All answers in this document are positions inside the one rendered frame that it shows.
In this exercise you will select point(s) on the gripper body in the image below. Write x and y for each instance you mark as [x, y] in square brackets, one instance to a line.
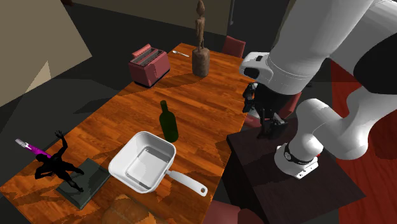
[270, 99]

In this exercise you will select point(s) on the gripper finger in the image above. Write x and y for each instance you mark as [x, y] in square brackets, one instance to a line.
[264, 124]
[279, 123]

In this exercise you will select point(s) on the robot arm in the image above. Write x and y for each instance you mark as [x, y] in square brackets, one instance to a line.
[313, 46]

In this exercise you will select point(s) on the wooden dining table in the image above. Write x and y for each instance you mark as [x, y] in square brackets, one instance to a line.
[201, 102]

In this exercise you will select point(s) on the dark robot stand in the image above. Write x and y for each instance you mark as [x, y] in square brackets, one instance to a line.
[279, 192]

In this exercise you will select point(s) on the tall wooden figure statue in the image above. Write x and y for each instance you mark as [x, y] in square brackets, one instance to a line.
[200, 59]

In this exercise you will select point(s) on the dark green glass bottle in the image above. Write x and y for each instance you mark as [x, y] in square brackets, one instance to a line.
[168, 124]

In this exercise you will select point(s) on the silver spoon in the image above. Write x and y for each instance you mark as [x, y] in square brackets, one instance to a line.
[181, 54]

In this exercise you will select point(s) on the red toaster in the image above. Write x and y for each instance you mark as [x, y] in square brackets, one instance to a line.
[149, 66]

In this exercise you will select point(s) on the white square pan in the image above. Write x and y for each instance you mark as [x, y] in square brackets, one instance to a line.
[142, 161]

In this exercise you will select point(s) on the black dancer figure on base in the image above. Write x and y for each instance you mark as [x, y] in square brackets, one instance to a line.
[59, 166]

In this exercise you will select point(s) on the purple and silver pen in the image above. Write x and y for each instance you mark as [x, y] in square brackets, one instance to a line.
[32, 149]

